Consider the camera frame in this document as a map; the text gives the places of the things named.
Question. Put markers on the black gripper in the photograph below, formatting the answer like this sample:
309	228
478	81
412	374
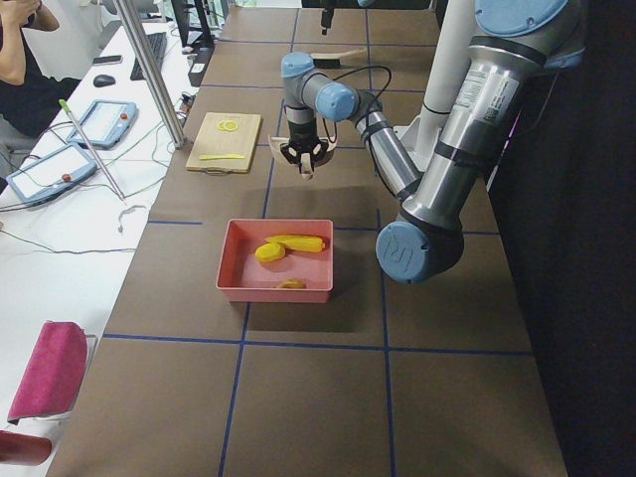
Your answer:
301	136

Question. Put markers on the beige hand brush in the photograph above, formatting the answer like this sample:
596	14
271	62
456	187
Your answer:
332	61

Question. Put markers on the yellow toy corn cob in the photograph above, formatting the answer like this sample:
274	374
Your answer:
299	242

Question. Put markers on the yellow toy potato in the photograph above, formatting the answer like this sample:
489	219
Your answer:
270	252

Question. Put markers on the tan toy ginger root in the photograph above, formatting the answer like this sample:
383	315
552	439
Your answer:
292	283

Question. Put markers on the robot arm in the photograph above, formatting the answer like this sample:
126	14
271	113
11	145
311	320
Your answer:
486	52

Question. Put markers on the pink plastic bin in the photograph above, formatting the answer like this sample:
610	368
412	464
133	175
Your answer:
242	278

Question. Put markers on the upper toy lemon slice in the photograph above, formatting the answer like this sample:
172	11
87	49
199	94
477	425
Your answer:
228	125

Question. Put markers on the wooden cutting board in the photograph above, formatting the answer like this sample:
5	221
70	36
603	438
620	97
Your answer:
210	140

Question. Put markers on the black keyboard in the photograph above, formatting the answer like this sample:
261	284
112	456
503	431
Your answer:
157	43

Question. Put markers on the yellow toy knife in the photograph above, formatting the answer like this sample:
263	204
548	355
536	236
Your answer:
223	156

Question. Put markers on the black smartphone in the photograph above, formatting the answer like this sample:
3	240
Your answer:
107	60

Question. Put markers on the black computer mouse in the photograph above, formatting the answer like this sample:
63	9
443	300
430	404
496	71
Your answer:
103	80

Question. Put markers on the far blue teach pendant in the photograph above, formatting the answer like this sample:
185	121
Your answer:
106	122

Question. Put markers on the blue teach pendant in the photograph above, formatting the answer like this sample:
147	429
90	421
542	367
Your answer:
52	175
106	122

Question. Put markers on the silver rod green tip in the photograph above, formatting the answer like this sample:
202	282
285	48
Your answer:
118	192

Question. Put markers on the seated person in black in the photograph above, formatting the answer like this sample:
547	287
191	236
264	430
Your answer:
29	100

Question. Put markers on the near blue teach pendant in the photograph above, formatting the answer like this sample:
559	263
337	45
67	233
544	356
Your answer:
52	175

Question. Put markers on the magenta chair back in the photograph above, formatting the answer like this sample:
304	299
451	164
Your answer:
54	373

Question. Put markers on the red chair seat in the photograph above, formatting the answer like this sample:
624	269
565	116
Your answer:
23	449

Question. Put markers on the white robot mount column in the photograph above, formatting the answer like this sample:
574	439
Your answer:
449	67

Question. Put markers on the aluminium frame post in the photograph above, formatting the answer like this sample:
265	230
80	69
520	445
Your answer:
137	37

